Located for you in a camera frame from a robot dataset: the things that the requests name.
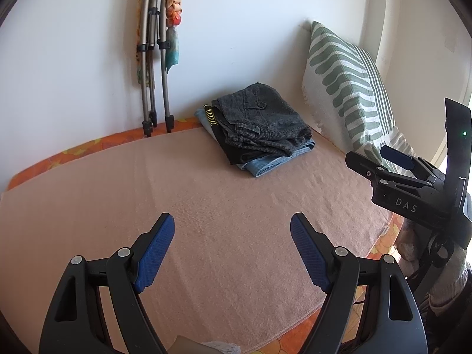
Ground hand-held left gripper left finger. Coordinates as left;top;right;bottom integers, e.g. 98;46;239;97
39;213;175;354

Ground green and white patterned pillow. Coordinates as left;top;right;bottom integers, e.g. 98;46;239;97
301;20;419;174

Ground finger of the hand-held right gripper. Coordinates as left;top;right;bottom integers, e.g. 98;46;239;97
345;151;436;192
381;145;443;178

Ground folded metal tripod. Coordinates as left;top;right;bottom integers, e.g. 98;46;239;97
136;0;175;138

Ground white fringed cloth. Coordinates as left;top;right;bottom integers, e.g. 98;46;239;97
204;341;240;354

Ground folded blue jeans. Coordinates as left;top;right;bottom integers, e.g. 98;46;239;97
195;109;316;178

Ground person's right forearm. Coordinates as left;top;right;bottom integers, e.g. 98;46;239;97
428;245;472;316

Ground grey tweed pants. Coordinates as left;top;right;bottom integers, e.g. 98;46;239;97
211;83;314;155

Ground pink blanket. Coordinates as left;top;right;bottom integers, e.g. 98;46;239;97
0;127;395;353

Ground black pants with yellow print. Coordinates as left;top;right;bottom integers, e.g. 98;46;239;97
204;105;259;165

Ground colourful patterned scarf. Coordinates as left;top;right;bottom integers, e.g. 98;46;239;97
135;0;183;85

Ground orange floral bed sheet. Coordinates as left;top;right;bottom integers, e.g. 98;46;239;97
7;117;406;354

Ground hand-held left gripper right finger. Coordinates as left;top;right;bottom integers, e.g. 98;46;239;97
290;212;430;354

